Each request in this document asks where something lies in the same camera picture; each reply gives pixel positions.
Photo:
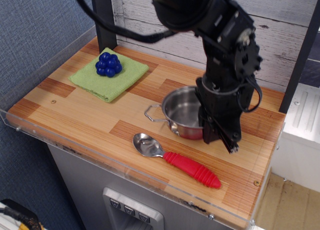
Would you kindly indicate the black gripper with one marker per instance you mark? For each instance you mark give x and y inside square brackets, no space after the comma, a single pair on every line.
[220,113]

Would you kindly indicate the stainless steel pot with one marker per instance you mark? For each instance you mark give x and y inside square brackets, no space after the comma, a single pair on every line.
[180,109]

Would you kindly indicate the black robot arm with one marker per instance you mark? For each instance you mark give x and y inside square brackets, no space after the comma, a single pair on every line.
[229,41]

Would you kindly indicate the white toy appliance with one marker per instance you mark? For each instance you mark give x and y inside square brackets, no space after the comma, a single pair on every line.
[297,154]

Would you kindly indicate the green folded cloth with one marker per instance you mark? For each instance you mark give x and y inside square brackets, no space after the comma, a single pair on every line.
[108,87]

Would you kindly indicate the blue toy grape bunch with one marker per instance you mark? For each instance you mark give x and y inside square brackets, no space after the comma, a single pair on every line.
[108,65]

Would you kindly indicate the grey cabinet with buttons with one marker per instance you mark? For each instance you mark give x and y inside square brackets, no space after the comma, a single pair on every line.
[105,200]

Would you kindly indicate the yellow and black object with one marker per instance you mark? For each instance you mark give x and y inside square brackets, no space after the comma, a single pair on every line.
[14,216]

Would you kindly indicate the red handled metal spoon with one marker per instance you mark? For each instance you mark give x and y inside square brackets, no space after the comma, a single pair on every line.
[149,147]

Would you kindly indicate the dark right vertical post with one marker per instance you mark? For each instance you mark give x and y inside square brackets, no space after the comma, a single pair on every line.
[304,52]

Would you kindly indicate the dark vertical post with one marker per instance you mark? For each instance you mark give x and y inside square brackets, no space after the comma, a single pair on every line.
[304,52]
[105,38]

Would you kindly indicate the dark left vertical post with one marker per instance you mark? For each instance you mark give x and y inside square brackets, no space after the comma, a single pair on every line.
[105,38]

